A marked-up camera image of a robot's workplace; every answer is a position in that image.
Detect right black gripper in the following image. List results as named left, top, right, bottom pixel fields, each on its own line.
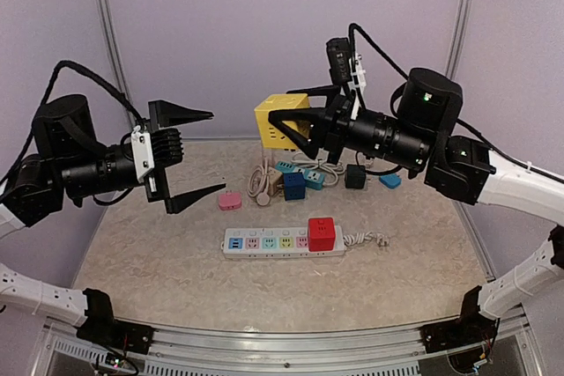
left=271, top=80, right=435, bottom=169

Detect yellow cube socket adapter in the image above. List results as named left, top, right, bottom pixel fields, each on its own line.
left=253, top=92, right=312, bottom=152

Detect dark blue cube socket adapter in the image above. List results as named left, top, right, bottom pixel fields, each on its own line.
left=283, top=173, right=306, bottom=201

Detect white multicolour power strip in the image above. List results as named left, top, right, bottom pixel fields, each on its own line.
left=221, top=225, right=346, bottom=260

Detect red cube socket adapter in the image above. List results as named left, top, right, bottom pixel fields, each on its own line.
left=308, top=217, right=336, bottom=253

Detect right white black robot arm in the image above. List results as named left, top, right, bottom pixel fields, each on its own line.
left=268, top=68, right=563, bottom=344

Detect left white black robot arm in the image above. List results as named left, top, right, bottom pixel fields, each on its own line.
left=1, top=60, right=223, bottom=237

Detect pink flat plug adapter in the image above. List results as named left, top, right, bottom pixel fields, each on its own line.
left=218, top=191, right=242, bottom=211

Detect dark green cube adapter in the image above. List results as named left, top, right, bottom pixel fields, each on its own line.
left=345, top=164, right=367, bottom=189

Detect light blue flat adapter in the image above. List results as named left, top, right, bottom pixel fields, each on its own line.
left=379, top=173, right=402, bottom=189

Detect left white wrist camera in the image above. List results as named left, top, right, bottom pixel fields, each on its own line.
left=130, top=125, right=155, bottom=183

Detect teal power strip with cord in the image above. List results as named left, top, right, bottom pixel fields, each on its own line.
left=275, top=152, right=345, bottom=190

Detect beige extension cord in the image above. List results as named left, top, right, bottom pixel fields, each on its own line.
left=245, top=146, right=284, bottom=207

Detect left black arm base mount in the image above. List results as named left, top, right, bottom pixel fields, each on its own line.
left=77, top=288, right=155, bottom=355

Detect aluminium front frame rail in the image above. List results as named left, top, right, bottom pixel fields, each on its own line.
left=30, top=306, right=548, bottom=375

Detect right aluminium corner post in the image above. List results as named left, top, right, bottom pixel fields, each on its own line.
left=445, top=0, right=472, bottom=80

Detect aluminium corner post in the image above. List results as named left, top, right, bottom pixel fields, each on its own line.
left=445, top=0, right=472, bottom=80
left=95, top=0, right=131, bottom=101

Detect left aluminium corner post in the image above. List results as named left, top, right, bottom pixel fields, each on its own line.
left=95, top=0, right=131, bottom=101

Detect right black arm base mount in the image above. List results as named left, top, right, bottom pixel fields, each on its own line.
left=419, top=286, right=498, bottom=353

